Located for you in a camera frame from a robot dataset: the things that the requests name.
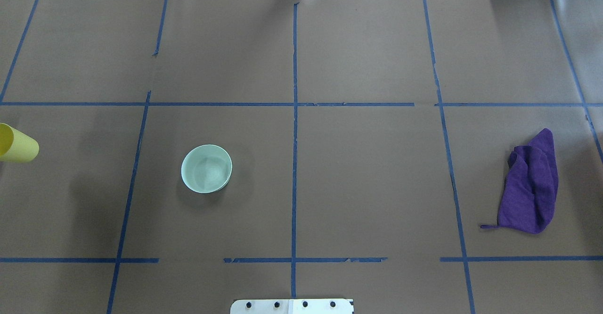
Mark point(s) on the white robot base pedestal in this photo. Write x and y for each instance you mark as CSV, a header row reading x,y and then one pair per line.
x,y
293,306

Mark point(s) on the purple cloth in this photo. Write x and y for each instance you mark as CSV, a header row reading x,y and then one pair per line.
x,y
531,186

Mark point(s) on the yellow plastic cup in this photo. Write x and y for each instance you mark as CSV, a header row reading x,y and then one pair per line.
x,y
16,146

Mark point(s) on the mint green bowl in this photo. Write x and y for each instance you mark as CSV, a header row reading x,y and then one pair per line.
x,y
206,169

